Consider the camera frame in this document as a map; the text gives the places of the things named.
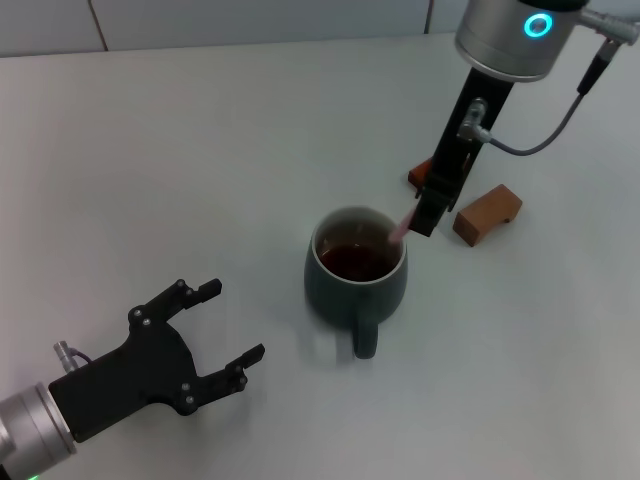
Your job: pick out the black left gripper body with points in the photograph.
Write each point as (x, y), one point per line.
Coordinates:
(140, 370)

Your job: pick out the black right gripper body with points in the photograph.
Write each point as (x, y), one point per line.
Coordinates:
(457, 150)

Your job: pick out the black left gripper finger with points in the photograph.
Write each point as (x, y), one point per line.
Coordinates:
(230, 377)
(170, 300)

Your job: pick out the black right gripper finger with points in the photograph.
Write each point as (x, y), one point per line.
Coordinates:
(430, 215)
(419, 191)

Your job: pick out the dark grey ceramic mug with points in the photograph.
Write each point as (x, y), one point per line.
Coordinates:
(350, 305)

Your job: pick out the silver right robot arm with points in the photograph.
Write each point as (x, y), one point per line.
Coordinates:
(505, 35)

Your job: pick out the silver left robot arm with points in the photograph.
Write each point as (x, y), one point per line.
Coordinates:
(30, 425)

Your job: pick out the reddish brown wooden block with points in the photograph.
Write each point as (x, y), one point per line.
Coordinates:
(417, 174)

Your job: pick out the light brown wooden block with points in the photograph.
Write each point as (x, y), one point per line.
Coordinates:
(482, 215)

